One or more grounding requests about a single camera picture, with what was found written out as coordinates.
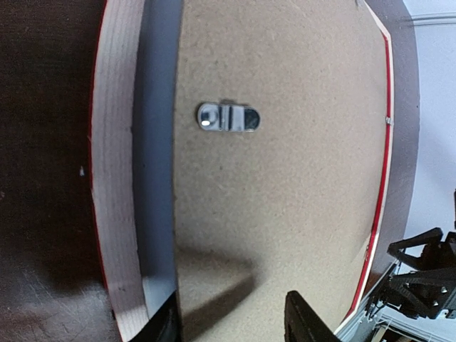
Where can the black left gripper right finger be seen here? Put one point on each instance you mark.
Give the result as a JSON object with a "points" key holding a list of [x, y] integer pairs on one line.
{"points": [[301, 323]]}

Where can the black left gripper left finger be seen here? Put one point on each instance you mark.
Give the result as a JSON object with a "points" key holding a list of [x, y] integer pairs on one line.
{"points": [[165, 325]]}

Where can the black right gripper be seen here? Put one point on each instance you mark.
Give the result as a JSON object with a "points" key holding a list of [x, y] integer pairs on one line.
{"points": [[428, 290]]}

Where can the brown backing board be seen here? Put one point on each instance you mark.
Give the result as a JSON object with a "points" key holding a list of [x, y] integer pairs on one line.
{"points": [[290, 205]]}

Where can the red wooden picture frame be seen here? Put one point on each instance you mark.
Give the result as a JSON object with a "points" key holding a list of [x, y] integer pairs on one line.
{"points": [[111, 156]]}

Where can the silver metal turn clip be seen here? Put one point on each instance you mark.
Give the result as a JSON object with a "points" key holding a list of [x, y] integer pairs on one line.
{"points": [[227, 117]]}

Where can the aluminium front rail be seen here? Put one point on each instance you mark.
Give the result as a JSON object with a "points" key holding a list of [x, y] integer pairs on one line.
{"points": [[367, 320]]}

